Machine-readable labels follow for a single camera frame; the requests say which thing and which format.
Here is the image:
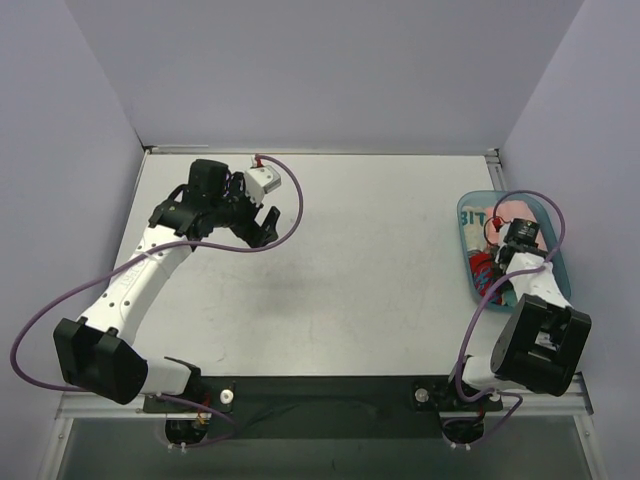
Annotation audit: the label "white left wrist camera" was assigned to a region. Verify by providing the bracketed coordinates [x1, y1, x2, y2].
[244, 166, 282, 206]

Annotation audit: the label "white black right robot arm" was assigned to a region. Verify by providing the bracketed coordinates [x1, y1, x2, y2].
[443, 217, 592, 410]

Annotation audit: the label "aluminium right frame rail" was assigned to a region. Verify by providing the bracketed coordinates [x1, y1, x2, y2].
[484, 149, 508, 191]

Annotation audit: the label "aluminium frame rail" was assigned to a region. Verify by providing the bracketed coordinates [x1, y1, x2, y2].
[484, 149, 508, 191]
[55, 374, 594, 420]

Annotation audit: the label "aluminium front frame rail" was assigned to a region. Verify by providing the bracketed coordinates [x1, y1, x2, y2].
[55, 374, 594, 420]

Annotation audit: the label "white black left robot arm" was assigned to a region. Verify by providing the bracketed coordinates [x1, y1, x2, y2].
[53, 159, 281, 412]

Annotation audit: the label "blue plastic basket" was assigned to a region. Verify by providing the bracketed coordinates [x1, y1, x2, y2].
[457, 190, 571, 312]

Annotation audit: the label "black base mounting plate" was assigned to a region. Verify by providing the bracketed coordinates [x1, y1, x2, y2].
[142, 375, 503, 440]

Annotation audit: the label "white rolled towel blue letters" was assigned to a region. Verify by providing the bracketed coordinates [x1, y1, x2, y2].
[460, 205, 488, 252]

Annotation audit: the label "yellow teal towel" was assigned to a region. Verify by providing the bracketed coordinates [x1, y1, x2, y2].
[500, 290, 518, 308]

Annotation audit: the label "red blue patterned towel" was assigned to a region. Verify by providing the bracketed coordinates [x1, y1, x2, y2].
[469, 252, 502, 297]

